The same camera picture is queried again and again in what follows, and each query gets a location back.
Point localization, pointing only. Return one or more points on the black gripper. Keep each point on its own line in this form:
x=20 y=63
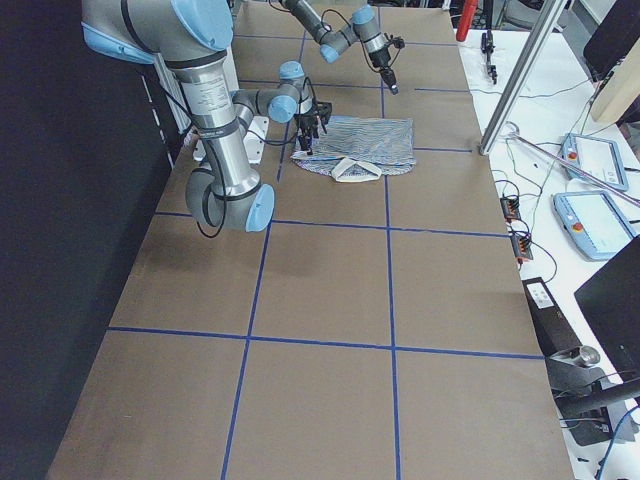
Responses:
x=380 y=60
x=306 y=123

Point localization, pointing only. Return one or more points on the navy white striped polo shirt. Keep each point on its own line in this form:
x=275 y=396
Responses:
x=353 y=149

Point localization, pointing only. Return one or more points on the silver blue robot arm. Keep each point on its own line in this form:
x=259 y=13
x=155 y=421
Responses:
x=335 y=35
x=193 y=37

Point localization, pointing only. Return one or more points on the red cylinder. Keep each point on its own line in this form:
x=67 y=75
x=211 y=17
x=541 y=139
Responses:
x=466 y=18

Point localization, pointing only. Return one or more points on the black tripod stick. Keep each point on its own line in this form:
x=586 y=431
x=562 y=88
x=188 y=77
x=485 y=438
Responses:
x=487 y=42

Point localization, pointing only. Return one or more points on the metal reacher grabber stick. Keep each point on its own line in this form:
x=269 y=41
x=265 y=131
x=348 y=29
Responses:
x=511 y=131

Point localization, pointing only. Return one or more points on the blue teach pendant far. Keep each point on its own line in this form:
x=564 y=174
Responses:
x=597 y=156

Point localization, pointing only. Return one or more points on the blue teach pendant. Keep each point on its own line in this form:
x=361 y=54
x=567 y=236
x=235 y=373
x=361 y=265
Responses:
x=597 y=156
x=594 y=223

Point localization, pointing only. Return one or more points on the blue teach pendant near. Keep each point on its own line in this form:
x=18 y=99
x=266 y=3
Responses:
x=594 y=223

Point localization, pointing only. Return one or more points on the black monitor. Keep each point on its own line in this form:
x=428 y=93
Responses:
x=609 y=302

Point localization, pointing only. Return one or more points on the black stand with metal knob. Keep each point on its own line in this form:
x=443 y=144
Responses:
x=590 y=404

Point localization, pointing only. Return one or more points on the grey aluminium frame post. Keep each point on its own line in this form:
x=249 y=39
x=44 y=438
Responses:
x=536 y=40

